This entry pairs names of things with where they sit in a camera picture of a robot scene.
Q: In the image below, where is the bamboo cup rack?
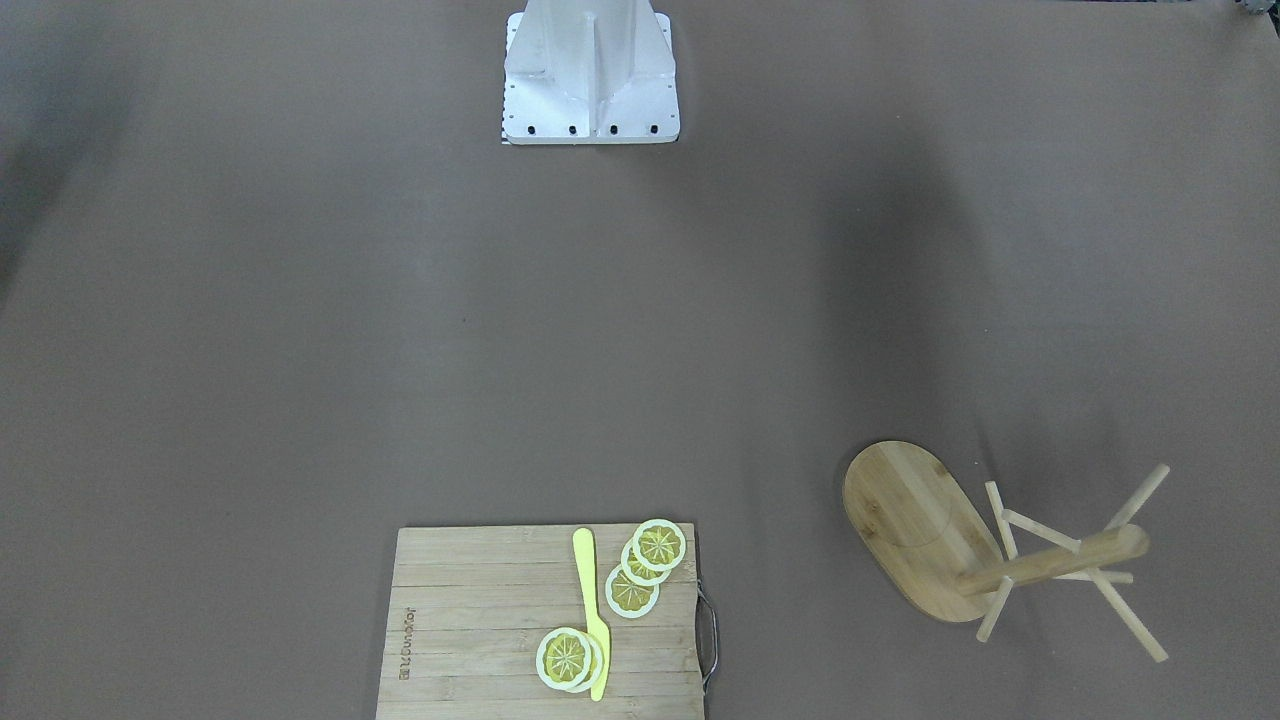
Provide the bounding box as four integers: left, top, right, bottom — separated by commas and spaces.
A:
842, 439, 1170, 662

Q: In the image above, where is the lemon slice end of row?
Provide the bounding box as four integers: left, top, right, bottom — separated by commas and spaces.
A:
631, 518, 689, 573

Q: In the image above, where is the lemon slice middle of row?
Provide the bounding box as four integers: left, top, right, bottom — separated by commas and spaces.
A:
620, 539, 671, 587

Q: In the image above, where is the yellow plastic knife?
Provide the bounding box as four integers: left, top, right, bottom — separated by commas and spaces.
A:
572, 527, 612, 702

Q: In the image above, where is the bamboo cutting board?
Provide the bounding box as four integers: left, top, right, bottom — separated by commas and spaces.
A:
376, 521, 721, 719

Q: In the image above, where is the lemon slice near knife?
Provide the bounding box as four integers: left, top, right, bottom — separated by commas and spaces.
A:
535, 626, 590, 692

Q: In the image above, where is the lemon slice under near-knife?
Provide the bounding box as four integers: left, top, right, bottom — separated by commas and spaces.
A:
567, 633, 605, 694

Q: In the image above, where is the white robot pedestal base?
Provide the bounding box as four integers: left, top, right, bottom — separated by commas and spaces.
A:
500, 1, 681, 146

